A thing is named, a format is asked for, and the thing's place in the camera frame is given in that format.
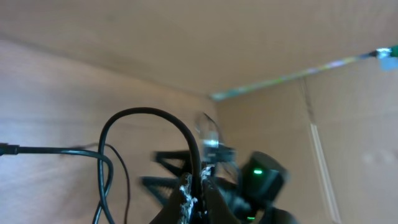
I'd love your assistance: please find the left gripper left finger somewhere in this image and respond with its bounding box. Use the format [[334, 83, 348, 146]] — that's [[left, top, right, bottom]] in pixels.
[[150, 174, 195, 224]]

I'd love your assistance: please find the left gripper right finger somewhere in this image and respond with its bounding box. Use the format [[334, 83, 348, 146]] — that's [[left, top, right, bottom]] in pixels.
[[200, 167, 240, 224]]

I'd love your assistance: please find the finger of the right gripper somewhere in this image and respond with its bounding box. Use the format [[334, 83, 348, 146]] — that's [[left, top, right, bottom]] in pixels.
[[153, 151, 192, 176], [140, 176, 179, 205]]

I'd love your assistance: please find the black USB cable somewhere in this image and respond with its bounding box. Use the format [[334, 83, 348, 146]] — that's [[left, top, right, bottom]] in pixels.
[[0, 106, 203, 224]]

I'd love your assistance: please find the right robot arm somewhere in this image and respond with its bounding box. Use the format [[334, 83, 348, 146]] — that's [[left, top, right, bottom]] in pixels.
[[140, 151, 297, 224]]

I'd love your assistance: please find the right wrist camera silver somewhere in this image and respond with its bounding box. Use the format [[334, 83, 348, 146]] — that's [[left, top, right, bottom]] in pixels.
[[195, 112, 223, 164]]

